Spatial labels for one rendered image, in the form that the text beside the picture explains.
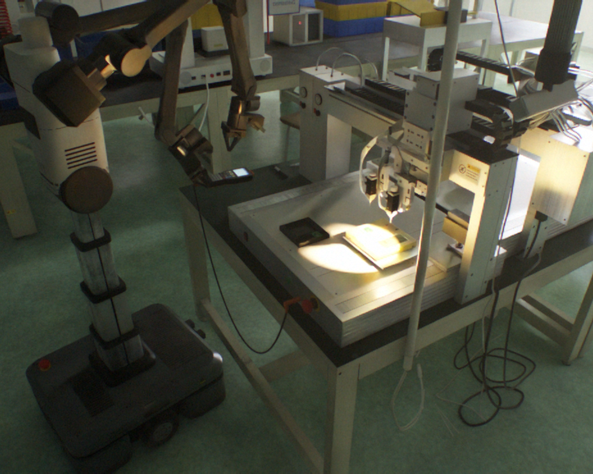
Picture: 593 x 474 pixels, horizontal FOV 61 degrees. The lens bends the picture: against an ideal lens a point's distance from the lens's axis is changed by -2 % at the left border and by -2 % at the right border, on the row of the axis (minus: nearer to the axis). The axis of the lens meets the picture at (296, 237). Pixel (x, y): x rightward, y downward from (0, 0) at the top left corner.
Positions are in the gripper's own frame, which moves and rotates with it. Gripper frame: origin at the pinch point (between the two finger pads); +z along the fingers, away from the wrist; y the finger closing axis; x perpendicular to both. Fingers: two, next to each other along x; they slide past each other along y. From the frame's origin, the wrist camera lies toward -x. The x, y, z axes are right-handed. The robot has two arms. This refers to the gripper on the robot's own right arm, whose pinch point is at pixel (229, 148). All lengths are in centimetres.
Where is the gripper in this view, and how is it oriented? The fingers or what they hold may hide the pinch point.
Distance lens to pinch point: 197.6
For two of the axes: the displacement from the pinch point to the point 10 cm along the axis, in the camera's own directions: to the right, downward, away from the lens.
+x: -8.7, 0.0, -4.9
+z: -2.3, 8.7, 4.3
